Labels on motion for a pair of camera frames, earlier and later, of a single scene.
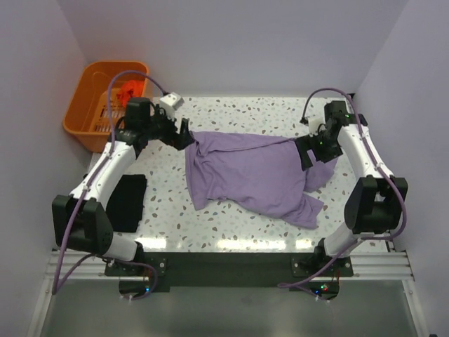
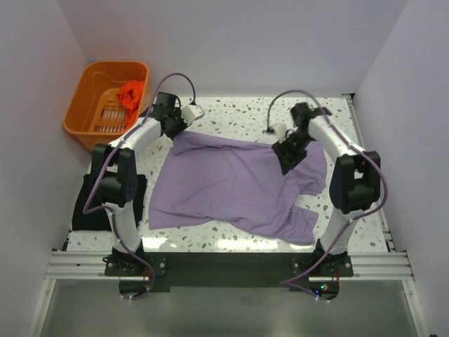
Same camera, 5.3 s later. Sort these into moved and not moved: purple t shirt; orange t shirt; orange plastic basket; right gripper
Moved: right gripper; purple t shirt
Not moved: orange t shirt; orange plastic basket
